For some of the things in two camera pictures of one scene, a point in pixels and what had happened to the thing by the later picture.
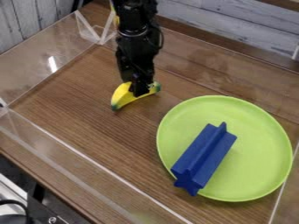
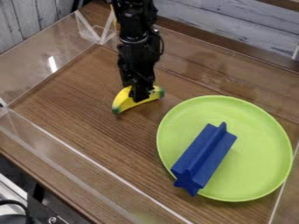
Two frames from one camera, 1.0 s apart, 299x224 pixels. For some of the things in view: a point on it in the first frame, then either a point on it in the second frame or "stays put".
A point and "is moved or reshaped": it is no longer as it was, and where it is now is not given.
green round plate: [256, 161] stays put
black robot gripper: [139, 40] stays put
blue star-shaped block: [194, 164] stays put
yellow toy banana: [124, 95] is moved or reshaped
